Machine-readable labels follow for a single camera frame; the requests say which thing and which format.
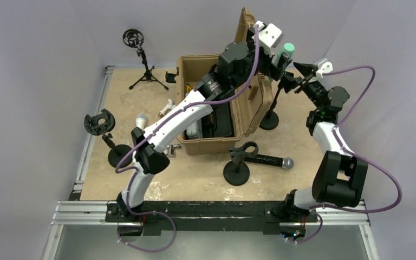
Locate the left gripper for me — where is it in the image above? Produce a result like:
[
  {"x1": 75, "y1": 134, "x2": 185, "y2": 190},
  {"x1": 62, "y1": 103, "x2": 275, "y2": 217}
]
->
[{"x1": 231, "y1": 29, "x2": 291, "y2": 90}]

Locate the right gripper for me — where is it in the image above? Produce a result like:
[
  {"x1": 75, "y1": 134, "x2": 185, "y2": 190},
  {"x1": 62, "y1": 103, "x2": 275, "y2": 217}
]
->
[{"x1": 281, "y1": 62, "x2": 327, "y2": 111}]

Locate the green microphone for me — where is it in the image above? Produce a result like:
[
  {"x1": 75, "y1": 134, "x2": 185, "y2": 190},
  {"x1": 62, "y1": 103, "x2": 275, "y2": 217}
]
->
[{"x1": 269, "y1": 42, "x2": 295, "y2": 82}]

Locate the round base stand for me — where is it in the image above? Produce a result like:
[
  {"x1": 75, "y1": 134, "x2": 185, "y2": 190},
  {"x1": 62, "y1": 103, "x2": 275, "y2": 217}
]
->
[
  {"x1": 83, "y1": 108, "x2": 132, "y2": 168},
  {"x1": 223, "y1": 141, "x2": 259, "y2": 186},
  {"x1": 259, "y1": 82, "x2": 283, "y2": 131}
]

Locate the black silver microphone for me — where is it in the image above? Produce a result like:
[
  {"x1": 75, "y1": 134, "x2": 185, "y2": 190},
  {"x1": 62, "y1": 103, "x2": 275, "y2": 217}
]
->
[{"x1": 244, "y1": 154, "x2": 294, "y2": 170}]

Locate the white microphone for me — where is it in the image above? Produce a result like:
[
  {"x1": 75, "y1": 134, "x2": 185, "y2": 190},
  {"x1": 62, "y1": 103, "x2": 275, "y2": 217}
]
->
[{"x1": 135, "y1": 113, "x2": 148, "y2": 130}]

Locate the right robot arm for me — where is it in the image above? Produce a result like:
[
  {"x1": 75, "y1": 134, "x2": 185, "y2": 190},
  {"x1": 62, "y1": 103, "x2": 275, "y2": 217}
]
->
[{"x1": 267, "y1": 60, "x2": 368, "y2": 220}]

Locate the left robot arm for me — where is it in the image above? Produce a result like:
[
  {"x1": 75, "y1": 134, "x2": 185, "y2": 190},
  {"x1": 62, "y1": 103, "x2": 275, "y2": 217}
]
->
[{"x1": 117, "y1": 42, "x2": 295, "y2": 222}]

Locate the black tripod mic stand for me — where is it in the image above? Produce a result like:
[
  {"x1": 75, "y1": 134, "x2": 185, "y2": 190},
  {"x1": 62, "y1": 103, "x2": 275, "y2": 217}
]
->
[{"x1": 122, "y1": 29, "x2": 169, "y2": 90}]

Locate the tan plastic toolbox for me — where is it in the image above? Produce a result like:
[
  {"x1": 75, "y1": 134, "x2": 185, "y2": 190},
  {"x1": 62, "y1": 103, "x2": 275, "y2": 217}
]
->
[{"x1": 175, "y1": 7, "x2": 275, "y2": 157}]

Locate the black tool tray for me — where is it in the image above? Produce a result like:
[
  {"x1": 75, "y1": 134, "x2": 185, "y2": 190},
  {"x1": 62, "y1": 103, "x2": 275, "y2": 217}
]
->
[{"x1": 201, "y1": 103, "x2": 235, "y2": 138}]

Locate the grey plastic case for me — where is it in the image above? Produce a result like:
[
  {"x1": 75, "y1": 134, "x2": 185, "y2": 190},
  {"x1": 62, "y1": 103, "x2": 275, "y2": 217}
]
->
[{"x1": 185, "y1": 120, "x2": 203, "y2": 139}]

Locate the black toolbox latch rear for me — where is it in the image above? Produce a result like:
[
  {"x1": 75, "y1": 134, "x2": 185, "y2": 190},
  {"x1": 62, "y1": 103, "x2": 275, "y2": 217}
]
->
[{"x1": 165, "y1": 67, "x2": 179, "y2": 83}]

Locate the white pipe fitting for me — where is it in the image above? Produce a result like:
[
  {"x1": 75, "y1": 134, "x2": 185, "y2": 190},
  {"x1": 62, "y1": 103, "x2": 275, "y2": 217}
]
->
[{"x1": 158, "y1": 99, "x2": 176, "y2": 118}]

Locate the silver metal bracket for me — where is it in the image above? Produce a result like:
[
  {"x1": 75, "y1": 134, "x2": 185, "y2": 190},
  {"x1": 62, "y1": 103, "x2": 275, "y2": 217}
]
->
[{"x1": 166, "y1": 144, "x2": 181, "y2": 158}]

